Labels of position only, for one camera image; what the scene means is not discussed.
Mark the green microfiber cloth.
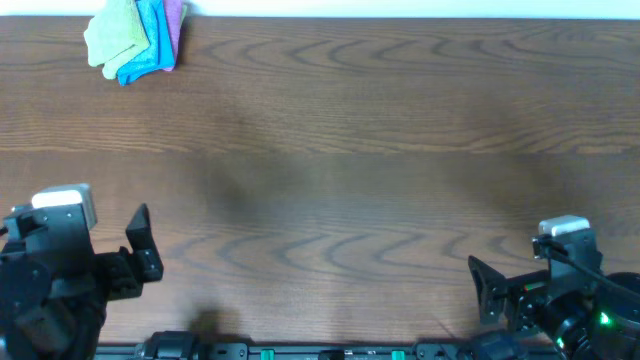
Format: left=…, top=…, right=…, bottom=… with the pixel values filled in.
left=83, top=0, right=150, bottom=80

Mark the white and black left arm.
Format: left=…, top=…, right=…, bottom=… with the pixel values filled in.
left=1, top=204, right=164, bottom=360

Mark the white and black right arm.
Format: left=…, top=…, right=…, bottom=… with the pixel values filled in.
left=468, top=252, right=639, bottom=359

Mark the blue folded cloth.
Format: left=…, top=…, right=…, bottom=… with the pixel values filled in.
left=117, top=0, right=173, bottom=86

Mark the pink folded cloth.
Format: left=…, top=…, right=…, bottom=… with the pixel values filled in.
left=163, top=0, right=188, bottom=72

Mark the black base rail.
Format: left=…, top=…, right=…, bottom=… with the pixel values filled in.
left=94, top=331, right=562, bottom=360

